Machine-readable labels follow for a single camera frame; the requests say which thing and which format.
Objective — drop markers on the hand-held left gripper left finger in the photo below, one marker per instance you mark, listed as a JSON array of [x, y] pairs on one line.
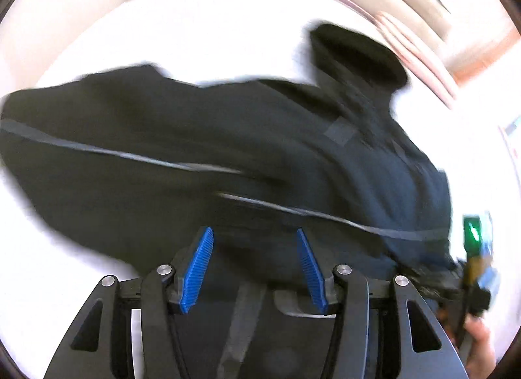
[[197, 269]]

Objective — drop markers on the pink pillow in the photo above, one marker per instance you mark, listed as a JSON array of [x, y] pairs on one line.
[[419, 57]]

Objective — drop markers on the white floral bed quilt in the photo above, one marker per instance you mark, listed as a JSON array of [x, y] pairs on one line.
[[195, 32]]

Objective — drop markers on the black jacket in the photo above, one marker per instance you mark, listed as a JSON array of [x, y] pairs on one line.
[[203, 138]]

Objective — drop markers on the person's right hand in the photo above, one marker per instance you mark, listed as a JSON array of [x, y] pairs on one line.
[[482, 346]]

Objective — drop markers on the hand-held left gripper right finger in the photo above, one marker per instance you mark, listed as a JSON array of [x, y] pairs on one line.
[[312, 273]]

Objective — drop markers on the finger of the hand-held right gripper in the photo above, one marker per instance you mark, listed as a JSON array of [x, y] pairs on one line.
[[431, 281]]

